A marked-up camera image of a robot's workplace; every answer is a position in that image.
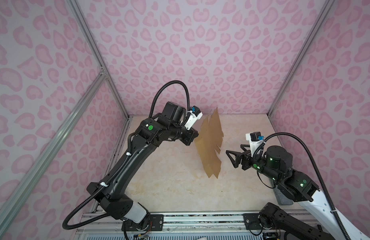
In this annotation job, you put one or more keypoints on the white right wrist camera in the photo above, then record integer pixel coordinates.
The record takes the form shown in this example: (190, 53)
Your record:
(254, 139)

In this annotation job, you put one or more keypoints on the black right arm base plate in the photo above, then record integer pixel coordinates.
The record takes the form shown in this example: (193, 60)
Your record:
(252, 222)

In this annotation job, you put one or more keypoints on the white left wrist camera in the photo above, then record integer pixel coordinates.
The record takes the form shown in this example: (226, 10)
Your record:
(193, 115)

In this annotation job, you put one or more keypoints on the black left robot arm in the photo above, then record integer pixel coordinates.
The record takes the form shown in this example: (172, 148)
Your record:
(174, 123)

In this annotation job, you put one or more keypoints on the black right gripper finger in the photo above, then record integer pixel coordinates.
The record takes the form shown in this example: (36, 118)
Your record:
(235, 157)
(236, 162)

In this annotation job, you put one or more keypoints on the grey foam pad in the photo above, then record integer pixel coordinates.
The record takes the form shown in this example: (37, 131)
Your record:
(282, 200)

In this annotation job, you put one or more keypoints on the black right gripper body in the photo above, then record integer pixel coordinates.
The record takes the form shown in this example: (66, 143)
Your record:
(250, 162)

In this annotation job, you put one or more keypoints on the brown cardboard box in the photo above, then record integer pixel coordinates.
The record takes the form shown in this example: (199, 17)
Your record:
(209, 143)

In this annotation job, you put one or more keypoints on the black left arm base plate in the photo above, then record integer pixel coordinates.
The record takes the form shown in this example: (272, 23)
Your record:
(151, 222)

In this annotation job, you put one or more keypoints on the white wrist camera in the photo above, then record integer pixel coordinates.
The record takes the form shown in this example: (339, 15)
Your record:
(193, 115)
(254, 139)

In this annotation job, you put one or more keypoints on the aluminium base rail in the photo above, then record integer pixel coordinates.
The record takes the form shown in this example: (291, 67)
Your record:
(215, 225)

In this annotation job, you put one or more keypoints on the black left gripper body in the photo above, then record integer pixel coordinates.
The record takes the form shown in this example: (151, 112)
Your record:
(186, 136)

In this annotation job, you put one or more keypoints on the aluminium diagonal frame strut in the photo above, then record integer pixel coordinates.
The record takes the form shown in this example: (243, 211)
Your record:
(22, 192)

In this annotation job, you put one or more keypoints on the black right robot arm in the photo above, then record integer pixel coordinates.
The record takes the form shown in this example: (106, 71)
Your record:
(276, 164)

